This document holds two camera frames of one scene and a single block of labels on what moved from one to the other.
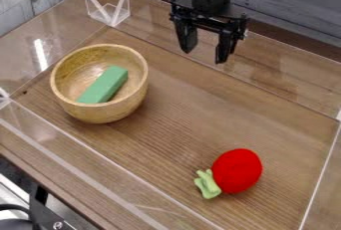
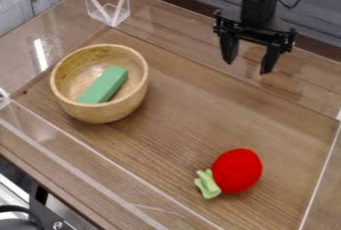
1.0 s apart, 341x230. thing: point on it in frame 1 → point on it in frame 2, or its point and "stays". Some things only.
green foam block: [105, 87] stays
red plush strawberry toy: [234, 171] stays
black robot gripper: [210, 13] → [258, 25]
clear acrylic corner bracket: [108, 13] stays
